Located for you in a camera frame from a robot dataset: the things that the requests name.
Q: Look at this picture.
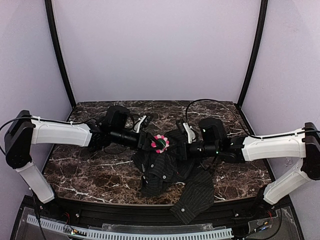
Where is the pink white beaded brooch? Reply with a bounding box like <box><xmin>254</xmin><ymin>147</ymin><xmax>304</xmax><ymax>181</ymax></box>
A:
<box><xmin>151</xmin><ymin>134</ymin><xmax>170</xmax><ymax>154</ymax></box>

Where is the black pinstriped garment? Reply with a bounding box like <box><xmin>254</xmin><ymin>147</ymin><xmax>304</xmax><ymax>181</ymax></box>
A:
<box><xmin>131</xmin><ymin>129</ymin><xmax>215</xmax><ymax>225</ymax></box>

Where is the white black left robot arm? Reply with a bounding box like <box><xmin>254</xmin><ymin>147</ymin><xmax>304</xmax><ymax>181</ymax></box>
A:
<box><xmin>0</xmin><ymin>105</ymin><xmax>166</xmax><ymax>204</ymax></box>

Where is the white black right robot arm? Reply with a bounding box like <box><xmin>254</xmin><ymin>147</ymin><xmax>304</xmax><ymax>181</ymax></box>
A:
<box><xmin>163</xmin><ymin>117</ymin><xmax>320</xmax><ymax>205</ymax></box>

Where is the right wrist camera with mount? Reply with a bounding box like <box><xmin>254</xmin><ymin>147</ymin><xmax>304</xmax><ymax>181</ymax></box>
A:
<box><xmin>176</xmin><ymin>119</ymin><xmax>198</xmax><ymax>144</ymax></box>

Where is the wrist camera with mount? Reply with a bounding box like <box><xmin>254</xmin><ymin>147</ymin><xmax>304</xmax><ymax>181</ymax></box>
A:
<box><xmin>176</xmin><ymin>119</ymin><xmax>198</xmax><ymax>144</ymax></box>
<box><xmin>133</xmin><ymin>113</ymin><xmax>155</xmax><ymax>133</ymax></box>

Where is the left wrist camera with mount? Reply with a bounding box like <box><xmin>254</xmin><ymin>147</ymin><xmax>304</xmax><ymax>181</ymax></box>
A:
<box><xmin>133</xmin><ymin>113</ymin><xmax>155</xmax><ymax>133</ymax></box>

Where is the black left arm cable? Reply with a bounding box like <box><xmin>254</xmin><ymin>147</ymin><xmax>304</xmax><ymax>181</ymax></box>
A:
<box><xmin>88</xmin><ymin>113</ymin><xmax>141</xmax><ymax>155</ymax></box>

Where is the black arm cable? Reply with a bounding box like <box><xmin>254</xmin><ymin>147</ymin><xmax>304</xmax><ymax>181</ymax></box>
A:
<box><xmin>186</xmin><ymin>98</ymin><xmax>261</xmax><ymax>140</ymax></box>
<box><xmin>88</xmin><ymin>113</ymin><xmax>141</xmax><ymax>155</ymax></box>

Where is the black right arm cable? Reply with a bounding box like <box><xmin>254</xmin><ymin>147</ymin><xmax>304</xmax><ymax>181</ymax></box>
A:
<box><xmin>186</xmin><ymin>98</ymin><xmax>261</xmax><ymax>140</ymax></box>

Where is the black front frame rail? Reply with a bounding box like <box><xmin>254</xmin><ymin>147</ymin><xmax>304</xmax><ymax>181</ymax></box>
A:
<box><xmin>58</xmin><ymin>197</ymin><xmax>255</xmax><ymax>227</ymax></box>

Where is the white slotted cable duct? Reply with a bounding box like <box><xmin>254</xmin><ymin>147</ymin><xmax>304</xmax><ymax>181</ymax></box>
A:
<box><xmin>24</xmin><ymin>214</ymin><xmax>234</xmax><ymax>240</ymax></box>

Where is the black right corner frame post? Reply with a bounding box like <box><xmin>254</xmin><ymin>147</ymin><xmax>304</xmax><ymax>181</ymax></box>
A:
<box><xmin>237</xmin><ymin>0</ymin><xmax>269</xmax><ymax>108</ymax></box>

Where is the black corner frame post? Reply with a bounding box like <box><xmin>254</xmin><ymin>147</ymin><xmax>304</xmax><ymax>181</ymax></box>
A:
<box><xmin>44</xmin><ymin>0</ymin><xmax>76</xmax><ymax>108</ymax></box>
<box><xmin>237</xmin><ymin>0</ymin><xmax>269</xmax><ymax>108</ymax></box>

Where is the black left corner frame post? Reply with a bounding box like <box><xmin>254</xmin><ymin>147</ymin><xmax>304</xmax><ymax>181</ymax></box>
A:
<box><xmin>44</xmin><ymin>0</ymin><xmax>76</xmax><ymax>108</ymax></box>

